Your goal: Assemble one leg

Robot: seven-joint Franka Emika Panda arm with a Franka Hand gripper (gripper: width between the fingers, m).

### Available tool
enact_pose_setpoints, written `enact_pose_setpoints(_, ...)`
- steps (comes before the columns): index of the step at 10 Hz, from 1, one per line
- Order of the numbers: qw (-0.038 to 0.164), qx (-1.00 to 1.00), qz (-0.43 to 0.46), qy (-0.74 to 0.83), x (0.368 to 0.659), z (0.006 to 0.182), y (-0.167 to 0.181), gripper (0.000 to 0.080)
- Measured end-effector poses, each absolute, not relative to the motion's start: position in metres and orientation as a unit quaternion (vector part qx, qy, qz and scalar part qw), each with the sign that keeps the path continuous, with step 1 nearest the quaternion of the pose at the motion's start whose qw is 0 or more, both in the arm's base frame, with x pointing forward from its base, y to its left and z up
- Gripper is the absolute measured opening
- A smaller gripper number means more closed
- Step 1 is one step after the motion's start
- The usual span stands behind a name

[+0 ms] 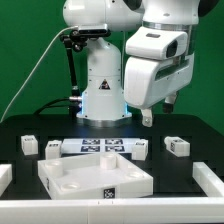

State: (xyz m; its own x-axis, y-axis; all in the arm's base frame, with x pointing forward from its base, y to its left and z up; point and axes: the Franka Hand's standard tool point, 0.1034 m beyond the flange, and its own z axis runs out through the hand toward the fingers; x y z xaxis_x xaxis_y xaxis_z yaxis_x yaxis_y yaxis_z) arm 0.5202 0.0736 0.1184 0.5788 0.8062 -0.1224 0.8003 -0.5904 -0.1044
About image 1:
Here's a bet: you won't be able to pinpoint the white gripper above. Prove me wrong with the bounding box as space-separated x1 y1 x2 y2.
124 55 194 127

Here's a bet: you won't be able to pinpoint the white square table top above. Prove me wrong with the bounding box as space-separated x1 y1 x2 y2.
38 153 153 200

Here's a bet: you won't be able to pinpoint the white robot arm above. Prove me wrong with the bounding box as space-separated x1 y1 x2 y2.
63 0 221 127

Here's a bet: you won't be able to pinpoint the white right fence block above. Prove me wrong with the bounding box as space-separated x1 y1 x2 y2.
192 162 224 197

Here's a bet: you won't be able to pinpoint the white fence block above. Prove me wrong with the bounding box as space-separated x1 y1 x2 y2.
0 164 12 196
192 162 224 197

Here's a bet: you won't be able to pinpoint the white left fence block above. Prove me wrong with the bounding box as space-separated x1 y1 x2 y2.
0 164 12 196

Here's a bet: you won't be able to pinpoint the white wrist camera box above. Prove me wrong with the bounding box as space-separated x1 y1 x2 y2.
126 27 188 61

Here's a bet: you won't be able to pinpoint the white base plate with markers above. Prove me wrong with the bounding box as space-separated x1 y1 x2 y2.
61 138 138 154

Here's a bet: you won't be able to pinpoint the white front fence rail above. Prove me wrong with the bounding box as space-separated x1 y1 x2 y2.
0 197 224 224

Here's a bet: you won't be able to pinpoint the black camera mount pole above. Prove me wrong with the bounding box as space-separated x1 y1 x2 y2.
60 34 82 118

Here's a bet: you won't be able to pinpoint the black base cables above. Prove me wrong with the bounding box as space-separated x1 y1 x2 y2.
33 96 83 116

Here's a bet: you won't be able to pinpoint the grey camera on mount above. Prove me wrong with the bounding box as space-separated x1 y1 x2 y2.
71 24 110 38

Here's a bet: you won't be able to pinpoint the white camera cable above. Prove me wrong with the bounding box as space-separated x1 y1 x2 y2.
0 25 80 124

